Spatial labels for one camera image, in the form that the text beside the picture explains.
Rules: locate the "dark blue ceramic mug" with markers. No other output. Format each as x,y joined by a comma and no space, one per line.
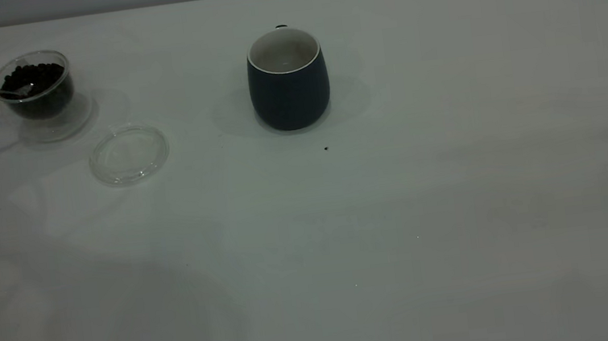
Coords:
290,100

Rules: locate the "clear double-wall glass cup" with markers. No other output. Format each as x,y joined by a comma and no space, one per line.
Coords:
49,122

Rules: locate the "dark coffee beans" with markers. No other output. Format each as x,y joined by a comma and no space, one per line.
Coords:
44,74

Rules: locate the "clear round glass lid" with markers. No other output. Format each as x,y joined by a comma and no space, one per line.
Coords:
129,156

